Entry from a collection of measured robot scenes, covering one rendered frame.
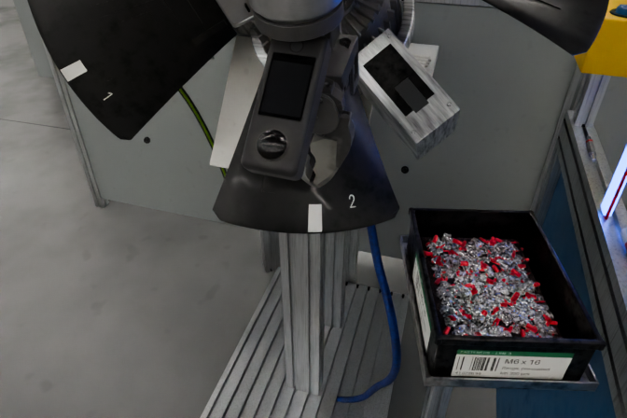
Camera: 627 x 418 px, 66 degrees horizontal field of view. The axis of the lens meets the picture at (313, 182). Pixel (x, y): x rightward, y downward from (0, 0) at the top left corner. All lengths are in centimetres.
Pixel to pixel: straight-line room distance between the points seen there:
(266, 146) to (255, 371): 114
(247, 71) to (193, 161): 103
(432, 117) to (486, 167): 92
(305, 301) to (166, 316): 72
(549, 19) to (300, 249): 66
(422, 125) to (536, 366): 31
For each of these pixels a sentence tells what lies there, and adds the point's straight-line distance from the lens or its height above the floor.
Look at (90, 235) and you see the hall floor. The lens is 216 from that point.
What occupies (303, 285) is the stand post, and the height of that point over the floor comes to 49.
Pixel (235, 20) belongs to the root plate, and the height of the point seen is 110.
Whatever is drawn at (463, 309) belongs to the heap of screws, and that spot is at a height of 84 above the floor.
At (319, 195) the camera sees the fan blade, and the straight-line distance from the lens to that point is 56.
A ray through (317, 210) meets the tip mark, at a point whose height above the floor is 94.
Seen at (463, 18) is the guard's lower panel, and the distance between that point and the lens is 138.
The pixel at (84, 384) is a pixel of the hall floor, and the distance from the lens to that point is 166.
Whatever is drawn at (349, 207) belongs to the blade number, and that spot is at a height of 93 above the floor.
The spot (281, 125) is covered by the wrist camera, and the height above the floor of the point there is 111.
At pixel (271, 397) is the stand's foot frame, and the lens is 141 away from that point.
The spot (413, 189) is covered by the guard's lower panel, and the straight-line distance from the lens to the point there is 161.
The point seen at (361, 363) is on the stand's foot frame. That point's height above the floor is 6.
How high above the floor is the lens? 128
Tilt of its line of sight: 34 degrees down
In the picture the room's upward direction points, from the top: straight up
